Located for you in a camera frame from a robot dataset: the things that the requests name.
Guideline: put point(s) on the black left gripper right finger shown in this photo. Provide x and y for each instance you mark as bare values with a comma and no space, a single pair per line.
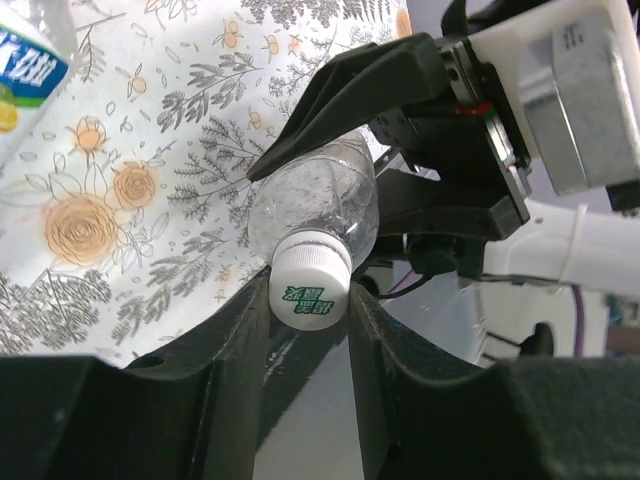
423,413

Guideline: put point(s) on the clear bottle white cap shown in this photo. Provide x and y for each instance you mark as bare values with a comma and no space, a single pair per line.
331,189

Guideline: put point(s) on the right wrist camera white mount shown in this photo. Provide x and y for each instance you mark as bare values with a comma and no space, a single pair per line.
570,72

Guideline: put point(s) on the clear bottle lemon label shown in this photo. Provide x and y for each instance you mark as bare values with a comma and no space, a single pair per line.
38,52

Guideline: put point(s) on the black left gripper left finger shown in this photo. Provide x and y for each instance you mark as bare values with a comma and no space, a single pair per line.
188,410

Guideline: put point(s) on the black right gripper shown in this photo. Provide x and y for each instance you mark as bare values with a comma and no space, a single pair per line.
446,113

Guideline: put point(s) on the floral patterned table mat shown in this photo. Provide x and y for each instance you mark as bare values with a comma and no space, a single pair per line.
123,213

